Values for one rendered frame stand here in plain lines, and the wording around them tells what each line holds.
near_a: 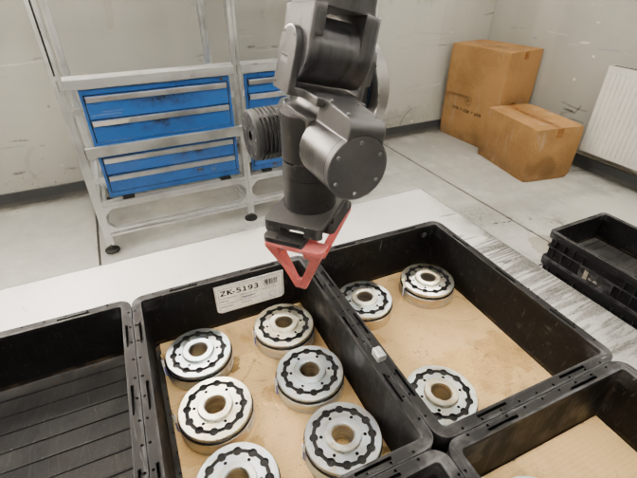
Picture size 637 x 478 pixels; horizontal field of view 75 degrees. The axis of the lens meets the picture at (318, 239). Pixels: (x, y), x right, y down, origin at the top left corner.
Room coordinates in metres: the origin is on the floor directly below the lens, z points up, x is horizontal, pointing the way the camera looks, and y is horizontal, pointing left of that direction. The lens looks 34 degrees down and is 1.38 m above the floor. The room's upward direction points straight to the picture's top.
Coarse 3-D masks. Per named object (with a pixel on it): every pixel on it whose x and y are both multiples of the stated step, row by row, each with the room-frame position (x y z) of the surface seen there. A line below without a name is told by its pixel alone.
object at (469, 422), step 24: (360, 240) 0.67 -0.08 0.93; (456, 240) 0.67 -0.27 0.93; (336, 288) 0.53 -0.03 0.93; (528, 288) 0.53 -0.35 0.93; (552, 312) 0.47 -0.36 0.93; (576, 336) 0.43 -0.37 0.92; (384, 360) 0.38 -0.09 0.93; (600, 360) 0.38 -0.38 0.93; (408, 384) 0.34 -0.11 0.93; (552, 384) 0.34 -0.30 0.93; (504, 408) 0.31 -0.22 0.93; (432, 432) 0.28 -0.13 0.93; (456, 432) 0.27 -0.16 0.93
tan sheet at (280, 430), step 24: (240, 336) 0.52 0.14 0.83; (240, 360) 0.46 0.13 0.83; (264, 360) 0.46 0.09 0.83; (168, 384) 0.41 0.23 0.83; (264, 384) 0.41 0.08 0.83; (264, 408) 0.37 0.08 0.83; (288, 408) 0.37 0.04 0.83; (264, 432) 0.33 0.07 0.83; (288, 432) 0.33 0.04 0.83; (192, 456) 0.30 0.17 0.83; (288, 456) 0.30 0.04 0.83
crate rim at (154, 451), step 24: (264, 264) 0.59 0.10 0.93; (168, 288) 0.53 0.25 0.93; (192, 288) 0.53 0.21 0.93; (336, 312) 0.47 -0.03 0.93; (144, 336) 0.42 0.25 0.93; (360, 336) 0.42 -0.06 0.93; (144, 360) 0.38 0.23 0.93; (144, 384) 0.34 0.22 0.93; (384, 384) 0.34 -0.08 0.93; (144, 408) 0.31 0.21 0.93; (408, 408) 0.31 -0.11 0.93; (384, 456) 0.25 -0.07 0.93; (408, 456) 0.25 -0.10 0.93
